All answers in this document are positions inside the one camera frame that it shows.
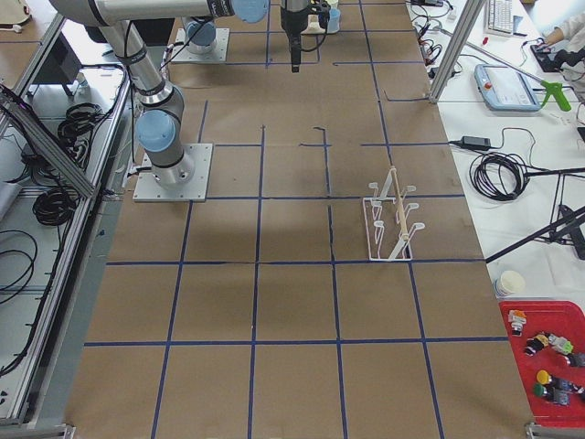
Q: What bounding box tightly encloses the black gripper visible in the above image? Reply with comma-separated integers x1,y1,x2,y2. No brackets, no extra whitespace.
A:
280,0,330,73

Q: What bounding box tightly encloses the coiled black cable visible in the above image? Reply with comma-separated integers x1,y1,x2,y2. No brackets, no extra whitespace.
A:
470,153,531,201

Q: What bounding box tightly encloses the black tripod stand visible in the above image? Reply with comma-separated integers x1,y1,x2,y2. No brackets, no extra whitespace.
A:
484,166,585,264

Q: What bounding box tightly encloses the white keyboard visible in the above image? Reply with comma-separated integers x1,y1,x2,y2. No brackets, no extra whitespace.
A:
484,0,514,36

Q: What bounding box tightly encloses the white paper cup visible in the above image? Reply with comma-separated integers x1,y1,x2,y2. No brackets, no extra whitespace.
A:
494,270,526,298

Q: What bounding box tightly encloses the red parts tray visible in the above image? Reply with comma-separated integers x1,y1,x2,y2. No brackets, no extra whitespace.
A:
499,300,584,428

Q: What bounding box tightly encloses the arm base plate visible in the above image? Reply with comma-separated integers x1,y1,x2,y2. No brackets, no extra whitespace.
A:
133,144,214,202
171,28,229,64

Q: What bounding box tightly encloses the light blue plastic cup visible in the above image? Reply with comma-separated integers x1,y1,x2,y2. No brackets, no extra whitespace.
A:
326,8,341,35

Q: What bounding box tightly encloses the blue teach pendant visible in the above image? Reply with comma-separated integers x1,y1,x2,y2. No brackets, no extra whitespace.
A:
473,64,540,112

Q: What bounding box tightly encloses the cream plastic tray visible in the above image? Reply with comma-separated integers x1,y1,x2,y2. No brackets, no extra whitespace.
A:
303,16,327,35

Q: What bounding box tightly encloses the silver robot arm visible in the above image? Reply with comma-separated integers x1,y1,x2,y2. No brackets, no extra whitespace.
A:
182,17,217,55
51,1,270,189

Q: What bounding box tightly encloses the green handled reach tool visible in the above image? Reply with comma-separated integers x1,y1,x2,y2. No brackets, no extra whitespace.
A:
474,47,571,112

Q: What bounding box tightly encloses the black power adapter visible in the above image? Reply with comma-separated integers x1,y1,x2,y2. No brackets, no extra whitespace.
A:
461,135,492,151

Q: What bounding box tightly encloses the aluminium frame post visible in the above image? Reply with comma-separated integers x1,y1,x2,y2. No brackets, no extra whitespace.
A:
428,0,484,104

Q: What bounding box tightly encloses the white wire cup rack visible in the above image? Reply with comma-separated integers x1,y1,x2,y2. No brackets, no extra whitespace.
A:
362,166,425,262

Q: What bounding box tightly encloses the person in white shirt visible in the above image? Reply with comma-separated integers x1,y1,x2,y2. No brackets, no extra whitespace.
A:
544,12,584,102

